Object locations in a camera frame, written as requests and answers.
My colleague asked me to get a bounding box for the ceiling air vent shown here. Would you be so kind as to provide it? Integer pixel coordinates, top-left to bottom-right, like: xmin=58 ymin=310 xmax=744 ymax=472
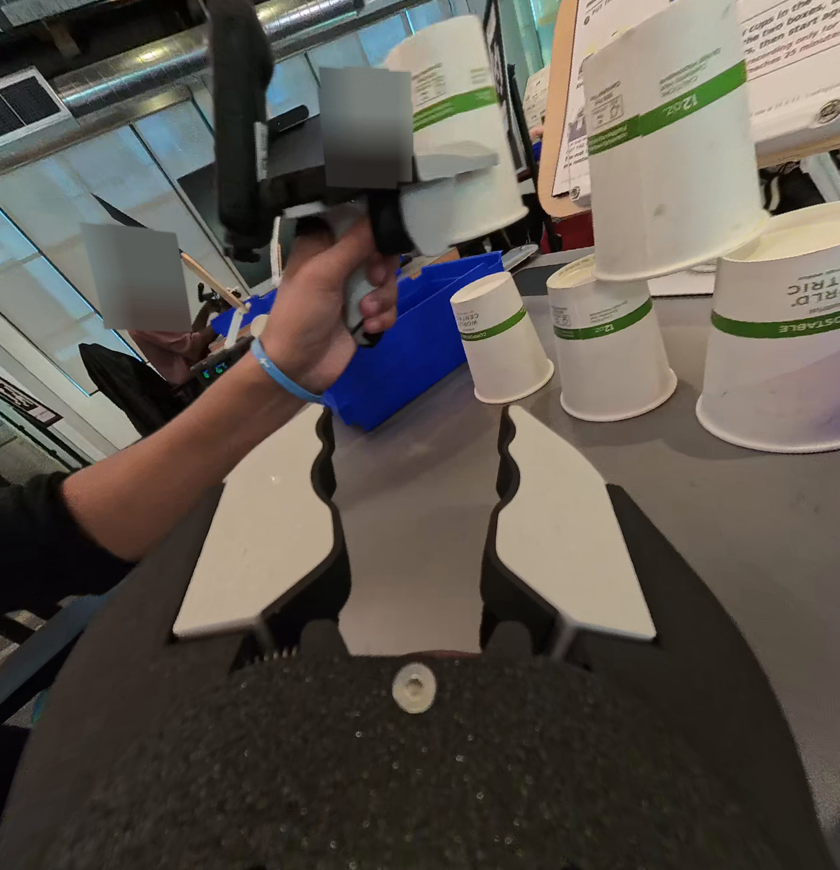
xmin=0 ymin=67 xmax=79 ymax=152

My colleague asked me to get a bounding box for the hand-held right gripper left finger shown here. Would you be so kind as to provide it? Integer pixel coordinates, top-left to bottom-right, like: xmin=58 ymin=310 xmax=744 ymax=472
xmin=172 ymin=406 xmax=352 ymax=672

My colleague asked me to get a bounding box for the person's left forearm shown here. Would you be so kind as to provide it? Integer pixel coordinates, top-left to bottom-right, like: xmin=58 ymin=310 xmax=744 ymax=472
xmin=60 ymin=360 xmax=326 ymax=564

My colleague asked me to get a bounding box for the black and wood easel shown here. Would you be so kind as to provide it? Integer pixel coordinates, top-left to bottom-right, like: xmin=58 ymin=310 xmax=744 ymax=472
xmin=90 ymin=193 xmax=252 ymax=315

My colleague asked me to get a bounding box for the framed wall sign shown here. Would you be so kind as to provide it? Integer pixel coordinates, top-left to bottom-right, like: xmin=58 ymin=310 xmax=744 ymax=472
xmin=0 ymin=370 xmax=65 ymax=429

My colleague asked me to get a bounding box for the green banded white paper cup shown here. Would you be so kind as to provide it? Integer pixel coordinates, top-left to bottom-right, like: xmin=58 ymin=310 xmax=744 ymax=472
xmin=695 ymin=200 xmax=840 ymax=454
xmin=581 ymin=0 xmax=772 ymax=283
xmin=450 ymin=272 xmax=555 ymax=405
xmin=546 ymin=261 xmax=679 ymax=423
xmin=385 ymin=15 xmax=530 ymax=258

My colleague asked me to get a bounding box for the black hanging jacket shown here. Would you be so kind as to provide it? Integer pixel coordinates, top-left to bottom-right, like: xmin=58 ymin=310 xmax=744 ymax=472
xmin=78 ymin=342 xmax=191 ymax=437

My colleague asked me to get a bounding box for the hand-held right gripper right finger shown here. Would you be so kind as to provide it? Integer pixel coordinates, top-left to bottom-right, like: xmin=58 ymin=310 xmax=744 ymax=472
xmin=480 ymin=406 xmax=659 ymax=663

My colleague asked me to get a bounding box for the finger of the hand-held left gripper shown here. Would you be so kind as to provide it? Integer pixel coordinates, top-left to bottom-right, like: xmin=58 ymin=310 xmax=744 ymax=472
xmin=400 ymin=180 xmax=463 ymax=257
xmin=412 ymin=140 xmax=501 ymax=184

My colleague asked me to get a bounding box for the instruction sheet on board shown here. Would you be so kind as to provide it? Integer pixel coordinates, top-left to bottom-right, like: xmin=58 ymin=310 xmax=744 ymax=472
xmin=537 ymin=0 xmax=840 ymax=220

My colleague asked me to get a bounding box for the black office chair armrest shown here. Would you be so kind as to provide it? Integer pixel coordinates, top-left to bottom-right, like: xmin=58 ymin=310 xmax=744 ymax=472
xmin=0 ymin=590 xmax=116 ymax=716

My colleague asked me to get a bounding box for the black box green display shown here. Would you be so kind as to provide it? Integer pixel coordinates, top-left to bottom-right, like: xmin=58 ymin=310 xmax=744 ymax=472
xmin=191 ymin=336 xmax=256 ymax=390

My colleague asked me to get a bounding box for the person's left hand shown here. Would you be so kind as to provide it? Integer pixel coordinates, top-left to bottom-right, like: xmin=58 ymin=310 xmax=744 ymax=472
xmin=259 ymin=221 xmax=402 ymax=396

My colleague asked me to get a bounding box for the blue wristband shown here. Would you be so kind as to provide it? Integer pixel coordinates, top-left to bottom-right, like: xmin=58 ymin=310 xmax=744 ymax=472
xmin=249 ymin=338 xmax=326 ymax=404

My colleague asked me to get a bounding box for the blue plastic bin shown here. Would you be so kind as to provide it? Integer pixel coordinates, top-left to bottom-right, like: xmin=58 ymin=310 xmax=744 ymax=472
xmin=211 ymin=295 xmax=280 ymax=342
xmin=323 ymin=251 xmax=507 ymax=433

